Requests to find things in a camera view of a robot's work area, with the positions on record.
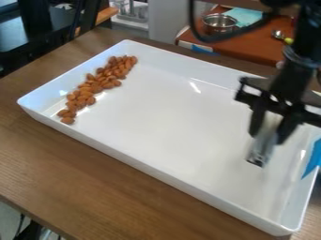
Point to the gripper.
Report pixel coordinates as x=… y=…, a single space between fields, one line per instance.
x=288 y=90

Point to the grey sweeping tool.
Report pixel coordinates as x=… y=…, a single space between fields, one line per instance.
x=262 y=150

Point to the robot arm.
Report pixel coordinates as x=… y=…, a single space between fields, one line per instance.
x=301 y=47

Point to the pile of brown bits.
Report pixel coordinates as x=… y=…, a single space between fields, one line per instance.
x=97 y=84

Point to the blue tape piece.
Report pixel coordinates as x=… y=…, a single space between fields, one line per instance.
x=312 y=159

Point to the silver spoon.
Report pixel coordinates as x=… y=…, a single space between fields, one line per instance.
x=279 y=34

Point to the white tray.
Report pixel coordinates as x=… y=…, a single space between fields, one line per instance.
x=175 y=125

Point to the teal cloth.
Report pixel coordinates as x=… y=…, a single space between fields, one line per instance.
x=244 y=15

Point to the silver pot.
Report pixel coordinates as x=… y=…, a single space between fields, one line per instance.
x=219 y=23

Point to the black chair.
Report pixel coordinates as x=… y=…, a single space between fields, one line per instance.
x=37 y=34

